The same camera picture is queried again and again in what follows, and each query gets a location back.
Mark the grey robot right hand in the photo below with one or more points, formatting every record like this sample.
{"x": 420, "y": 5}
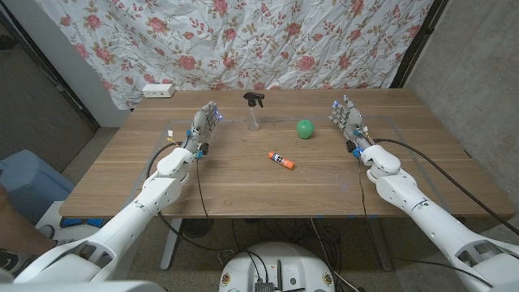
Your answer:
{"x": 350, "y": 121}

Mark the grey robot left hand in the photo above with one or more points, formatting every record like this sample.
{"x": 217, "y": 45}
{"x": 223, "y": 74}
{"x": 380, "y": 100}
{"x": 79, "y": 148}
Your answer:
{"x": 200, "y": 125}

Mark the orange glue stick body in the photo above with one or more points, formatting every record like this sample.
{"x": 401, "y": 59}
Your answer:
{"x": 277, "y": 158}

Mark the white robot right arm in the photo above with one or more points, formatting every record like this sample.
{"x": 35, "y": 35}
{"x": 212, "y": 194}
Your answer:
{"x": 425, "y": 219}

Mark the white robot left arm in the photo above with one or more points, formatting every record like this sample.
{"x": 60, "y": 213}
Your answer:
{"x": 121, "y": 227}

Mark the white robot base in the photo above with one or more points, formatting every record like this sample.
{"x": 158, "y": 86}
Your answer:
{"x": 275, "y": 263}

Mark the green ball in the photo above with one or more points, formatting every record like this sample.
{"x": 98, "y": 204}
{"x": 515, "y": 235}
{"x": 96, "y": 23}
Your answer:
{"x": 305, "y": 129}

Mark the white power strip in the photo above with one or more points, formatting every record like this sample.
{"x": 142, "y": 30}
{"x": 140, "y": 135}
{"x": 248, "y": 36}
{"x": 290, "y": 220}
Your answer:
{"x": 158, "y": 90}

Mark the clear spray bottle black head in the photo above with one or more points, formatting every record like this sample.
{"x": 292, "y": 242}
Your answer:
{"x": 254, "y": 97}

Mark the floral backdrop cloth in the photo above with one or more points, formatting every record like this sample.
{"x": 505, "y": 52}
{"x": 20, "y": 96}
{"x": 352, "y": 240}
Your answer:
{"x": 243, "y": 40}

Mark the black round floor fan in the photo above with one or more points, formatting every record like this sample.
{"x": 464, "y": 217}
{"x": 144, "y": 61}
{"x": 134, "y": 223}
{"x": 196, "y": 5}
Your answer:
{"x": 196, "y": 228}

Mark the black backdrop stand pole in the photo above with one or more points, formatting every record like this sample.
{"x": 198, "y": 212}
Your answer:
{"x": 417, "y": 40}

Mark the white table leg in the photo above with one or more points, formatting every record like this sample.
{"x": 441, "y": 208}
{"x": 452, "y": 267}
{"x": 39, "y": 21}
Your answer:
{"x": 170, "y": 243}

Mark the grey table leg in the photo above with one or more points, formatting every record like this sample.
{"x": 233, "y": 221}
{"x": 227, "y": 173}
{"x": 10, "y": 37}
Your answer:
{"x": 381, "y": 247}

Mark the blue flat floor object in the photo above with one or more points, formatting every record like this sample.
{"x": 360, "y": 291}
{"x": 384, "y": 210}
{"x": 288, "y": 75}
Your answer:
{"x": 81, "y": 222}

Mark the blue plastic bin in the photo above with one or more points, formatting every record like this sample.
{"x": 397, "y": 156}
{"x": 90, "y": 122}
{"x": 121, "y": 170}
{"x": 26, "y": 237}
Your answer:
{"x": 28, "y": 182}

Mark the grey sneaker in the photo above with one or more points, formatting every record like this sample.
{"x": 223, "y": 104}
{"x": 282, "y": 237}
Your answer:
{"x": 46, "y": 231}

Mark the person's leg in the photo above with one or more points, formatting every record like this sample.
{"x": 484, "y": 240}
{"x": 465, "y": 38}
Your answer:
{"x": 20, "y": 227}

